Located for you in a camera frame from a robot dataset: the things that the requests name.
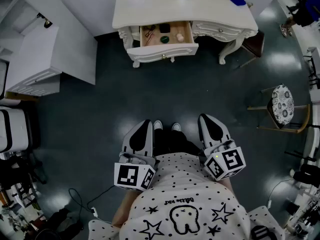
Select black floor cable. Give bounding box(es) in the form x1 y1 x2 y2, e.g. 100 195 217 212
68 185 118 217

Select white cabinet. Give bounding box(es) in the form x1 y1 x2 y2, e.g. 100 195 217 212
4 23 63 97

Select black bag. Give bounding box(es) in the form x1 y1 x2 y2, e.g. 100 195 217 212
32 207 85 240

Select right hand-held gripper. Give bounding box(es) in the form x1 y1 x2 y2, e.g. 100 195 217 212
198 113 247 182

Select dark brown stool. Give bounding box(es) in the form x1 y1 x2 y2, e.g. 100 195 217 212
241 30 265 59

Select black trousers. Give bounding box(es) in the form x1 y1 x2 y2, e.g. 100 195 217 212
152 127 202 160

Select white floor cable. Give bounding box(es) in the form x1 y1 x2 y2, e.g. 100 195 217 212
267 178 296 210

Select white ornate dressing table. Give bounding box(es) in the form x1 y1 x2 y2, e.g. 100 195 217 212
111 0 259 69

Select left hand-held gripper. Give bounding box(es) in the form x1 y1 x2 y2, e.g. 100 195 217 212
114 120 158 192

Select white case with black band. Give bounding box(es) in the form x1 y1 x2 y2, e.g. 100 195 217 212
0 106 33 155

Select large white drawer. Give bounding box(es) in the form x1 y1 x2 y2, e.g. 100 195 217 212
126 20 200 63

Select floral round seat cushion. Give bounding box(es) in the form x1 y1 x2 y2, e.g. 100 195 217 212
271 84 295 129

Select person's right forearm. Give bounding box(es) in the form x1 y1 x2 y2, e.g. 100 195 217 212
217 177 236 197

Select white polka-dot shirt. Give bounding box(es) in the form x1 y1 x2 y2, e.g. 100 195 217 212
87 152 286 240

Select person's left forearm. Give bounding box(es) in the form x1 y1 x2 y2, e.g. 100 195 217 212
111 188 141 229

